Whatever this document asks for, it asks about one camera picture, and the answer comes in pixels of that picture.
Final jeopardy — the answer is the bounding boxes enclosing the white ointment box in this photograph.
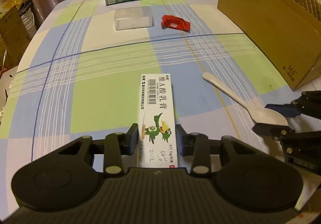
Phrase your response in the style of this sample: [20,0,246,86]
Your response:
[137,74,179,168]

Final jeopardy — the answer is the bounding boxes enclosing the white plastic spoon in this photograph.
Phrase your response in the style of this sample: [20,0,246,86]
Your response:
[202,72,288,126]

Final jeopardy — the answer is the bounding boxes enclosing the red candy packet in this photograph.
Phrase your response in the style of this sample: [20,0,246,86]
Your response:
[161,15,190,31]

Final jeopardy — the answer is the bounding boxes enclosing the clear plastic tray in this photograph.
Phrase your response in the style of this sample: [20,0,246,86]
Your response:
[114,6,153,31]

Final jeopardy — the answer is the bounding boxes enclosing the plaid tablecloth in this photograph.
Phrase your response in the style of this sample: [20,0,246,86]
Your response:
[0,0,321,214]

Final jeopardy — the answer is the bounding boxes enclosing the brown cardboard box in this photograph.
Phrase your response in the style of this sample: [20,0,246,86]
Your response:
[218,0,320,90]

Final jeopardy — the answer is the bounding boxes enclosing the cardboard boxes beside table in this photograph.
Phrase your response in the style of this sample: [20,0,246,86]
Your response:
[1,0,37,70]

